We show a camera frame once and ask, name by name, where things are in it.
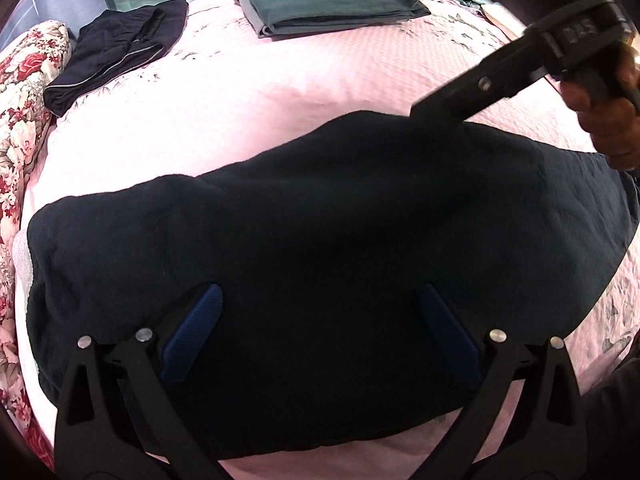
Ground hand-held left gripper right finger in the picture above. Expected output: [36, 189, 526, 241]
[419, 284, 588, 480]

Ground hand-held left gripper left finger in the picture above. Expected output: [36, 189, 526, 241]
[54, 282, 224, 480]

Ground dark navy pants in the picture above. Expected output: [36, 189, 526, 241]
[27, 110, 632, 461]

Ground folded green pants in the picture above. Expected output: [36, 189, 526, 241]
[235, 0, 432, 41]

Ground folded navy striped pants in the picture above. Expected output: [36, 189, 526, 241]
[44, 0, 190, 118]

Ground person's right hand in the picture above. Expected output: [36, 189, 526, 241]
[560, 42, 640, 171]

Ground pink bedspread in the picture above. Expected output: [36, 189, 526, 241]
[15, 0, 640, 480]

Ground floral quilt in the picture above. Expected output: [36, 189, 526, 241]
[0, 20, 73, 471]

